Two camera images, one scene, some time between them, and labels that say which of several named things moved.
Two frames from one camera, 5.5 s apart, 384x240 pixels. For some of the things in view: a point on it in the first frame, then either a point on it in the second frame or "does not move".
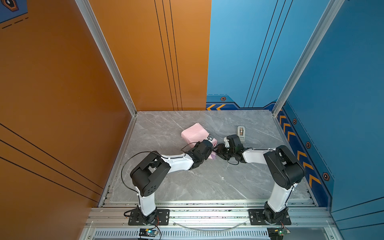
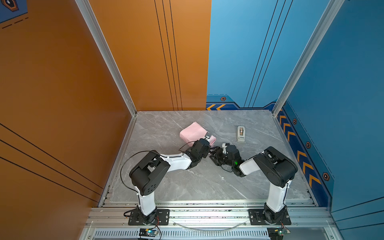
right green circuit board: (275, 233) does not move
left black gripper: (208, 154) does not move
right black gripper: (220, 147) -> (217, 156)
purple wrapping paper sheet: (197, 133) does not move
